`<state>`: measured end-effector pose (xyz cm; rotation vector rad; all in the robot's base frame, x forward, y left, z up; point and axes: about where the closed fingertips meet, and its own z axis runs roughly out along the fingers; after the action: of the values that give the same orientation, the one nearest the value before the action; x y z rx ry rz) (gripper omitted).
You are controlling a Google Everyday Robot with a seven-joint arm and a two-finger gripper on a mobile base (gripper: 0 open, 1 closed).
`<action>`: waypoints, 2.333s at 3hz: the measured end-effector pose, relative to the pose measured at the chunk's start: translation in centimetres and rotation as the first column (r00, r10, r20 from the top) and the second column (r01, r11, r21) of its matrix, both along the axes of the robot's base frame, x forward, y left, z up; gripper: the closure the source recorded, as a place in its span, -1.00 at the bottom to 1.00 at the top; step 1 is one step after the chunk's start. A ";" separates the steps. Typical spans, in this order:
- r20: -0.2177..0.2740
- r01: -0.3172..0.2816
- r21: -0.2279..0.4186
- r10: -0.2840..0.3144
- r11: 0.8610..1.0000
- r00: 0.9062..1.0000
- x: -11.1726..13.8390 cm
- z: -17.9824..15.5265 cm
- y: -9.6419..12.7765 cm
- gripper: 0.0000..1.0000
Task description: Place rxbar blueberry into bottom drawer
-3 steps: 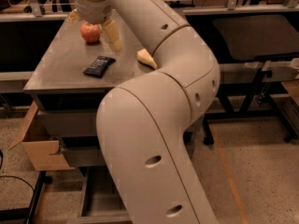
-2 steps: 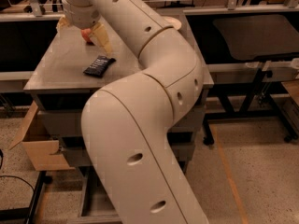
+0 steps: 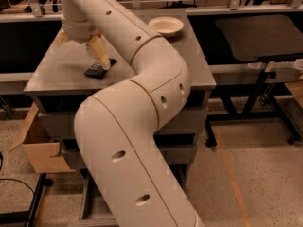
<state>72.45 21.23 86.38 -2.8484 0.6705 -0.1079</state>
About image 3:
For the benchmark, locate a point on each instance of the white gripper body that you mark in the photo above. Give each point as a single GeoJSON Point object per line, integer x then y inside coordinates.
{"type": "Point", "coordinates": [77, 29]}

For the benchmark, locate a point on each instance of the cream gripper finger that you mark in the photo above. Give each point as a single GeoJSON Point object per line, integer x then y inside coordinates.
{"type": "Point", "coordinates": [97, 46]}
{"type": "Point", "coordinates": [62, 37]}

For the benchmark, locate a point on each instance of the dark blue rxbar wrapper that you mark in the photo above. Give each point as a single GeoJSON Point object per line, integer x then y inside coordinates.
{"type": "Point", "coordinates": [95, 71]}

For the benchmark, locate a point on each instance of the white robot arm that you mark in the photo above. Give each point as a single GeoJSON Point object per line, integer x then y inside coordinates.
{"type": "Point", "coordinates": [114, 127]}

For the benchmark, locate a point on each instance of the grey drawer cabinet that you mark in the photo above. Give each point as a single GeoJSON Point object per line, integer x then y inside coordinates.
{"type": "Point", "coordinates": [59, 86]}

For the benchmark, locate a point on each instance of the open bottom drawer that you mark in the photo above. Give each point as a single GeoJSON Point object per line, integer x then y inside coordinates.
{"type": "Point", "coordinates": [94, 205]}

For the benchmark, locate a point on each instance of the red apple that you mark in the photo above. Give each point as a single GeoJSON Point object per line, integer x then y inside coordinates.
{"type": "Point", "coordinates": [98, 34]}

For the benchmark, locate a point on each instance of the white bowl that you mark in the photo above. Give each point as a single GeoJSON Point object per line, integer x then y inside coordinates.
{"type": "Point", "coordinates": [166, 26]}

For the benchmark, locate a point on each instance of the cardboard box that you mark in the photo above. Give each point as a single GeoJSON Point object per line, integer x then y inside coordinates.
{"type": "Point", "coordinates": [43, 154]}

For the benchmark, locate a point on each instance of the black table with frame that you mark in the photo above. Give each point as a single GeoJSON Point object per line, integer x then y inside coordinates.
{"type": "Point", "coordinates": [252, 56]}

